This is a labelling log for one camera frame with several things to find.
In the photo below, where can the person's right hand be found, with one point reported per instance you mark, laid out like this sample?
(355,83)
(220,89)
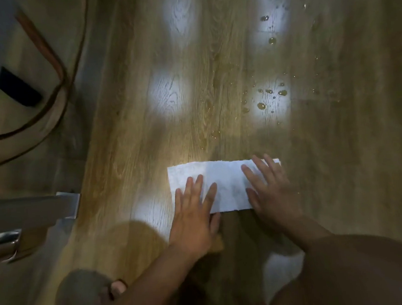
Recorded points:
(277,200)

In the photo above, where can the person's left hand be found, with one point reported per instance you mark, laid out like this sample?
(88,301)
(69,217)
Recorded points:
(193,227)

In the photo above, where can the white towel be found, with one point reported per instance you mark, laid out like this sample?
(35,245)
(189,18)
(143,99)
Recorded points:
(224,183)

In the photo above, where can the person's left forearm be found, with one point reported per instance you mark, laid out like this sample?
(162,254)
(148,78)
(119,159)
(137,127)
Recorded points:
(146,294)

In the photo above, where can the person's left foot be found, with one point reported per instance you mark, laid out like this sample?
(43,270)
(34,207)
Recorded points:
(80,299)

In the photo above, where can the grey metal furniture leg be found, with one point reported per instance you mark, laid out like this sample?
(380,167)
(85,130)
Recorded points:
(28,213)

